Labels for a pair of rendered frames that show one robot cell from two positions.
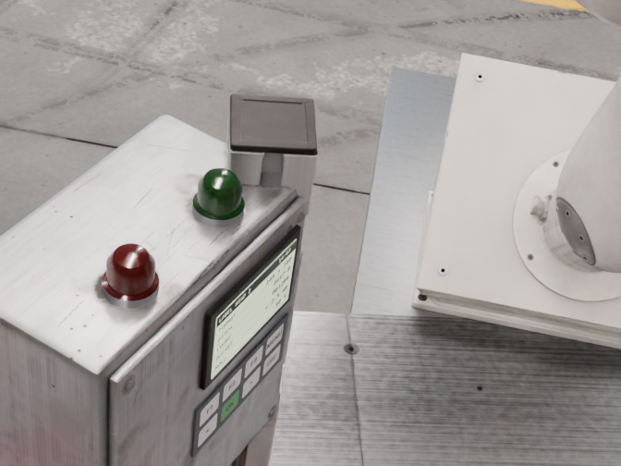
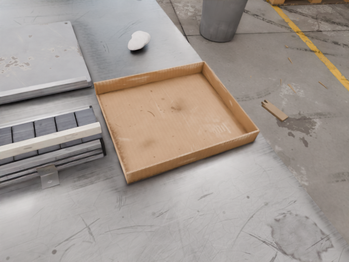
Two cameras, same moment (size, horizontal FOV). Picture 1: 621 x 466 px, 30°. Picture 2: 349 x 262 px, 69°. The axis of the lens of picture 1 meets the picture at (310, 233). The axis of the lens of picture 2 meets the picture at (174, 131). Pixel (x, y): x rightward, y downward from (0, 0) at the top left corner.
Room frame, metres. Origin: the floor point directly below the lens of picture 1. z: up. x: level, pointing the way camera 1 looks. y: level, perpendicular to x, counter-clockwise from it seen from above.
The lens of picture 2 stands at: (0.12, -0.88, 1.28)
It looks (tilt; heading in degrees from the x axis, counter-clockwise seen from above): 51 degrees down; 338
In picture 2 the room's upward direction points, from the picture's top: 9 degrees clockwise
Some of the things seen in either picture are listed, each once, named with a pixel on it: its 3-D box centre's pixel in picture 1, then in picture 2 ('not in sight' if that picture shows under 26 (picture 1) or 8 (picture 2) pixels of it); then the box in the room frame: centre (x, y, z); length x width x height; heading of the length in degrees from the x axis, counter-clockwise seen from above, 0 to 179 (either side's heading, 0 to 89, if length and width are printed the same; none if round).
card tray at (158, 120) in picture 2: not in sight; (172, 111); (0.50, -1.02, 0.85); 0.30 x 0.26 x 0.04; 99
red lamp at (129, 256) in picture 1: (130, 270); not in sight; (0.37, 0.08, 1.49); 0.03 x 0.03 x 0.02
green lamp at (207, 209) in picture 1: (219, 192); not in sight; (0.43, 0.05, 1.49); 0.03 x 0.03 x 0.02
